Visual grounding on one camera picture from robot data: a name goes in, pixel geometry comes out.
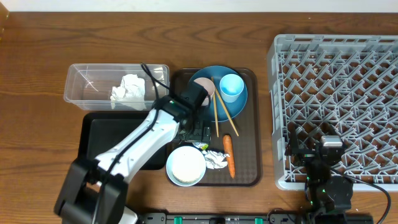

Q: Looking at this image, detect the green foil snack wrapper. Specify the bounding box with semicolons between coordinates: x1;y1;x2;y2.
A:
193;142;209;151

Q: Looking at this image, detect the wooden chopstick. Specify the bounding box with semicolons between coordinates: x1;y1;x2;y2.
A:
215;88;239;137
211;77;219;137

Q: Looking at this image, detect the orange carrot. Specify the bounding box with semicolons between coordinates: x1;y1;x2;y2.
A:
223;134;236;178

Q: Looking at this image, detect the white paper ball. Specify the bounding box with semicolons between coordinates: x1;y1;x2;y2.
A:
201;150;229;169

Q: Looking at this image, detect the light blue bowl of rice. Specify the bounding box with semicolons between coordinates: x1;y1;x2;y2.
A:
166;146;206;187

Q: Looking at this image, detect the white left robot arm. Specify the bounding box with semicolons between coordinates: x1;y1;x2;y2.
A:
54;96;202;223

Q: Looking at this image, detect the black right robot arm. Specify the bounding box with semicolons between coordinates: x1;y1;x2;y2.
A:
285;127;353;223

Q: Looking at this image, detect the grey dishwasher rack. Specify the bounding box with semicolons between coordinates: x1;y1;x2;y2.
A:
267;34;397;192

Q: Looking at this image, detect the dark blue plate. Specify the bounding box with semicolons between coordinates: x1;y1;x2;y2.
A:
189;65;248;118

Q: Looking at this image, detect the pink cup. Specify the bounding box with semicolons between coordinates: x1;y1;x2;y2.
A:
194;77;215;106

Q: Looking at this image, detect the brown serving tray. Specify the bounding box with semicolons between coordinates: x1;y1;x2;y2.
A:
171;68;262;187

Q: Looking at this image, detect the light blue cup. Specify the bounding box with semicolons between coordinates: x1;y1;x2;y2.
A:
220;74;244;103

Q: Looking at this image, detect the crumpled white paper napkin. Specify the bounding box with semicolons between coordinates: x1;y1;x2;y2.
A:
110;74;146;111

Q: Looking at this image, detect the clear plastic bin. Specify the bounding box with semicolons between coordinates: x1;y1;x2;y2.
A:
63;63;169;111

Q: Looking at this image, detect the black plastic bin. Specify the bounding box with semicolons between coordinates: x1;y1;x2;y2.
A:
78;111;148;159

